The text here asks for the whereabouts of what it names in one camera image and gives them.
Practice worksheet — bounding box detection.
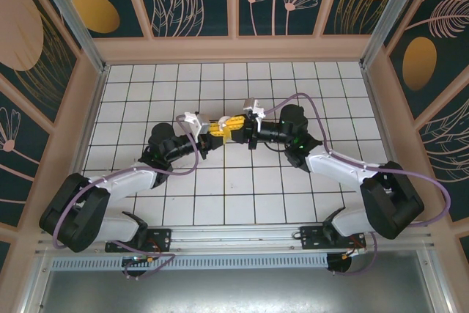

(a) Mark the grey metal sheet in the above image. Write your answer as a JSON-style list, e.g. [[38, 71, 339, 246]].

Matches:
[[36, 268, 446, 313]]

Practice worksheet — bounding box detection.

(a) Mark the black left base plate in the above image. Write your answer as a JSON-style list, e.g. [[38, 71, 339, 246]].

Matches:
[[105, 228, 173, 253]]

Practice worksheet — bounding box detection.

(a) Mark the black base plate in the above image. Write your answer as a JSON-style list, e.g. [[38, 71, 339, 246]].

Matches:
[[105, 228, 173, 253], [292, 225, 367, 251]]

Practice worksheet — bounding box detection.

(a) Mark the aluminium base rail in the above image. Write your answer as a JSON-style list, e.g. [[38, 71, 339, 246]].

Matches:
[[34, 225, 439, 255]]

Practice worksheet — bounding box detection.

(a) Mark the red black wire bundle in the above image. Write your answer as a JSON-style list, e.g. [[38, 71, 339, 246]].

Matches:
[[144, 238, 165, 255], [342, 241, 367, 257]]

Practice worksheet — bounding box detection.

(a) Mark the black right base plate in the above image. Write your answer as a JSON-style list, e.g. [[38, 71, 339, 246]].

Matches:
[[292, 225, 367, 251]]

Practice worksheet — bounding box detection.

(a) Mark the grey slotted cable duct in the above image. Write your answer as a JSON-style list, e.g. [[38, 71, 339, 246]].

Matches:
[[48, 253, 330, 270]]

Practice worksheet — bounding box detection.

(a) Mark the aluminium corner post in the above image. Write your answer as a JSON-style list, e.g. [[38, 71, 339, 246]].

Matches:
[[358, 0, 430, 68], [31, 0, 111, 74]]

